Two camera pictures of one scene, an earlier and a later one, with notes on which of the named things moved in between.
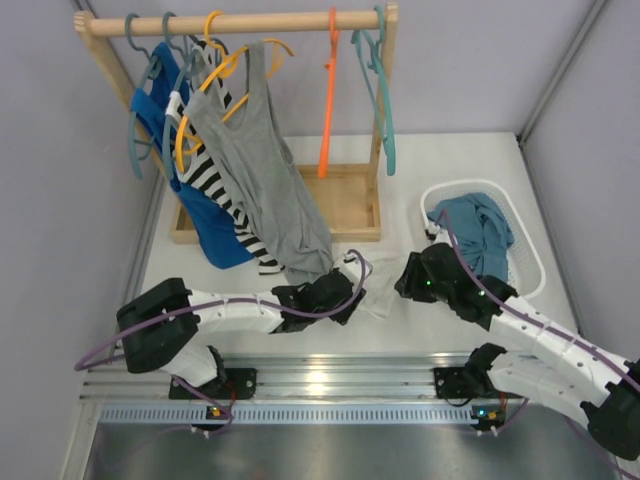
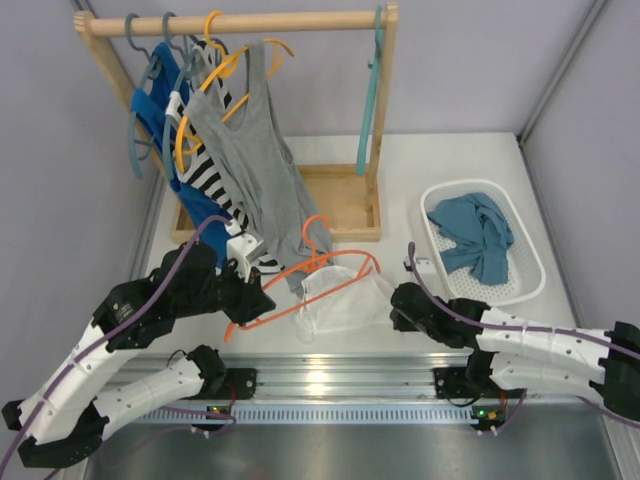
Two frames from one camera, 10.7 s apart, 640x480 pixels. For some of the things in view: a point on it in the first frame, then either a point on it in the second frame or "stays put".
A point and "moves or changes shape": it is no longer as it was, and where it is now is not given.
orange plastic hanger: [328, 102] to [312, 263]
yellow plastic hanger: [226, 66] stays put
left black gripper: [338, 286] to [248, 298]
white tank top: [381, 276] moves or changes shape
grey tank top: [278, 205] stays put
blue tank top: [155, 109] stays put
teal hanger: [371, 55] to [366, 129]
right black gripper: [408, 285] to [401, 323]
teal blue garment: [482, 232] stays put
